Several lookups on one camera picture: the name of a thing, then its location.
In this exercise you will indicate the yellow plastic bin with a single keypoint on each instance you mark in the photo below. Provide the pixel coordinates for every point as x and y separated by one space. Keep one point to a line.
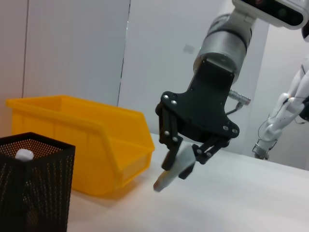
72 145

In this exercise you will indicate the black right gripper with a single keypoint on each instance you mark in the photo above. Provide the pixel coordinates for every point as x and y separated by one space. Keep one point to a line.
205 108

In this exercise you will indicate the grey marker pen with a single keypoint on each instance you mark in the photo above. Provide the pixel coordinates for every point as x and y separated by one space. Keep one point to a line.
186 157

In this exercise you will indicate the black mesh pen holder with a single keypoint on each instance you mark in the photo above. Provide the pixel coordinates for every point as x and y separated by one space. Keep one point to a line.
48 181

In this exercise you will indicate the mint green utility knife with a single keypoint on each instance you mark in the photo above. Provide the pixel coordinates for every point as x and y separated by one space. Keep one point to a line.
24 154

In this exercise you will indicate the white humanoid robot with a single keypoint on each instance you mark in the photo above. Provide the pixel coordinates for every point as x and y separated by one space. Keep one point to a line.
275 125

